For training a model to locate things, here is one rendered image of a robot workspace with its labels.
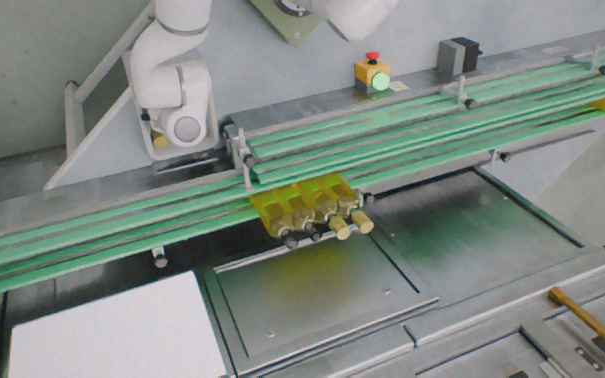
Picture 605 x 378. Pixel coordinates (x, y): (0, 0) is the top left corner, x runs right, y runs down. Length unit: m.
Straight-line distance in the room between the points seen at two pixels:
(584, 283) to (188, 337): 0.90
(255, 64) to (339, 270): 0.56
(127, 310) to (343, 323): 0.49
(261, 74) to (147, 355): 0.72
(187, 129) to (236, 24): 0.40
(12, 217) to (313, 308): 0.71
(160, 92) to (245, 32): 0.40
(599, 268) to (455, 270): 0.32
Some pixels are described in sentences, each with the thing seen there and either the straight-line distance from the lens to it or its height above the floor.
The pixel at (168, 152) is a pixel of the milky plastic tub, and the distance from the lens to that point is 1.23.
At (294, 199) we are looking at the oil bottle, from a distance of 1.17.
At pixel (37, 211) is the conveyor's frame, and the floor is 0.84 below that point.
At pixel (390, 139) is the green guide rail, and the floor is 0.93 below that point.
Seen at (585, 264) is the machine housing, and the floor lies 1.37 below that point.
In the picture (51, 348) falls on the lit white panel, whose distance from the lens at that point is 1.20.
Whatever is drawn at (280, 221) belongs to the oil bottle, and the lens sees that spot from 1.11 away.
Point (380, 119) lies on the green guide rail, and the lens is 1.28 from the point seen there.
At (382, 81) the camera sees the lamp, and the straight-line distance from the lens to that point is 1.35.
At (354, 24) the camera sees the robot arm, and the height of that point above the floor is 1.15.
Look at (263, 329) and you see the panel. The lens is 1.09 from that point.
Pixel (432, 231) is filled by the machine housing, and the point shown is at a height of 1.08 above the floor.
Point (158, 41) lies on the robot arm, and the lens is 0.84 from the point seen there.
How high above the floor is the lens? 1.91
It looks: 51 degrees down
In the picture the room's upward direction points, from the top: 143 degrees clockwise
